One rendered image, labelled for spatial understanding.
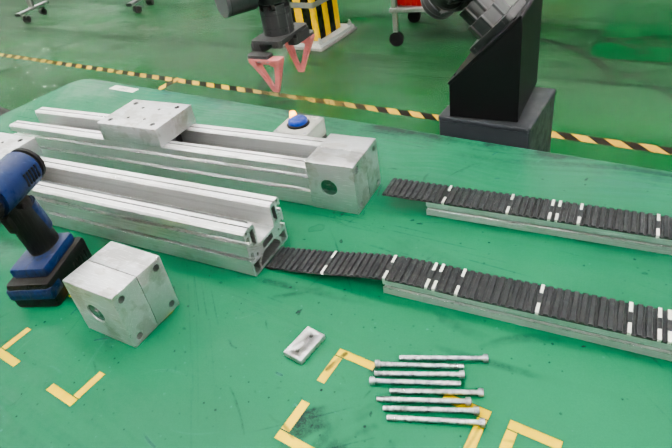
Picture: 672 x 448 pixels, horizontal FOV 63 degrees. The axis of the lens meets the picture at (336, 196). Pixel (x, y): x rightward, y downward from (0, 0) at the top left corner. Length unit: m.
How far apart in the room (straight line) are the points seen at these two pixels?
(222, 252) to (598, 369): 0.54
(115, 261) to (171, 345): 0.14
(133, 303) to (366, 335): 0.32
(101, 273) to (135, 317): 0.08
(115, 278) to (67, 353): 0.14
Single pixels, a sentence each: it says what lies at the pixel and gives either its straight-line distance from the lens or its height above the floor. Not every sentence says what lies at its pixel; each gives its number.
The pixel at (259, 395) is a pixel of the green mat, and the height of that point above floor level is 0.78.
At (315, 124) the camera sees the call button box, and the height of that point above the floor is 0.84.
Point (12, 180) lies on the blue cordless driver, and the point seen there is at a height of 0.98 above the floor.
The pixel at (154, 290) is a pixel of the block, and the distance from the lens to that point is 0.82.
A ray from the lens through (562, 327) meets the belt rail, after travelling 0.74.
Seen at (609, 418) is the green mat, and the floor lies 0.78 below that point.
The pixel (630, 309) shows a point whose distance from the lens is 0.75.
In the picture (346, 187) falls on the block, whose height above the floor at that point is 0.83.
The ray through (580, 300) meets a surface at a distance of 0.75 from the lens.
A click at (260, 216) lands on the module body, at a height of 0.84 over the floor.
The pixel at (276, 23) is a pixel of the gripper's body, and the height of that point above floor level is 1.06.
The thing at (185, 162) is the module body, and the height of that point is 0.83.
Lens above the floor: 1.33
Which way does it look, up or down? 34 degrees down
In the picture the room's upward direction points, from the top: 10 degrees counter-clockwise
